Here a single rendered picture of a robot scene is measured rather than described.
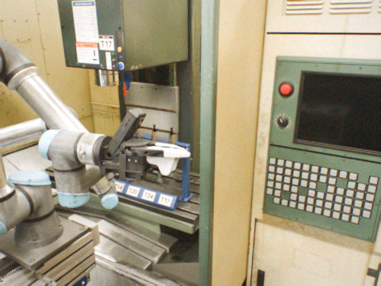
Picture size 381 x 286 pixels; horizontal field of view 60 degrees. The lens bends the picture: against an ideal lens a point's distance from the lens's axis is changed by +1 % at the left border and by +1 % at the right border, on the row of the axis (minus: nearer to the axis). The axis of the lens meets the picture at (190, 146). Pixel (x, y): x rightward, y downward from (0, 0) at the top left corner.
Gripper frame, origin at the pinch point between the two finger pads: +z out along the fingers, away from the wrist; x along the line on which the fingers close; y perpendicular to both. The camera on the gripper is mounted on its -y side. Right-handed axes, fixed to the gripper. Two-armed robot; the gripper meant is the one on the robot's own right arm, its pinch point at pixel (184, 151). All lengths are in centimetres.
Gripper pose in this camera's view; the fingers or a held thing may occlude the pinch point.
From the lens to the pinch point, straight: 71.2
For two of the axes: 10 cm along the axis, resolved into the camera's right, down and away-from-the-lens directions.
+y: -0.4, 9.7, 2.2
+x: -2.9, 2.0, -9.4
